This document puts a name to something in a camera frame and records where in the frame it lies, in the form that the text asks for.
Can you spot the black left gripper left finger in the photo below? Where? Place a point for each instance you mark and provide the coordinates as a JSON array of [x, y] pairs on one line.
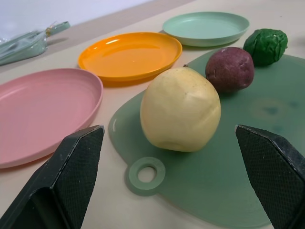
[[71, 181]]

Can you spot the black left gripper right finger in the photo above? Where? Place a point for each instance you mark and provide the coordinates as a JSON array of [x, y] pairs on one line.
[[274, 176]]

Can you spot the pink plate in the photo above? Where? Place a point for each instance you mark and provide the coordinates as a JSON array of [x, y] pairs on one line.
[[45, 112]]

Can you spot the orange plate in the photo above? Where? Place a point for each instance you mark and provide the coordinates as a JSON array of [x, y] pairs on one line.
[[129, 56]]

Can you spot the mint green plate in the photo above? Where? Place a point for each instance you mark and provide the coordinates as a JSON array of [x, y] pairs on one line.
[[205, 28]]

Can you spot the green cutting board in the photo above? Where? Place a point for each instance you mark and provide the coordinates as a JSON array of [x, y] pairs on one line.
[[238, 148]]

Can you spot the yellow apple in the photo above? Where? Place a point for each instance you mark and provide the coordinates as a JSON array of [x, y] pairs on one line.
[[180, 109]]

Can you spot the purple potato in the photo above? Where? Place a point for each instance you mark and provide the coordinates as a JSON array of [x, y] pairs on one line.
[[230, 69]]

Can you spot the green leafy vegetable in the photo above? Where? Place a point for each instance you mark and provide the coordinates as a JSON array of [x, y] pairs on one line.
[[265, 46]]

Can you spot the plastic-wrapped green utensil pack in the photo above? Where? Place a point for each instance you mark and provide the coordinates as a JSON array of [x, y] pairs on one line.
[[23, 45]]

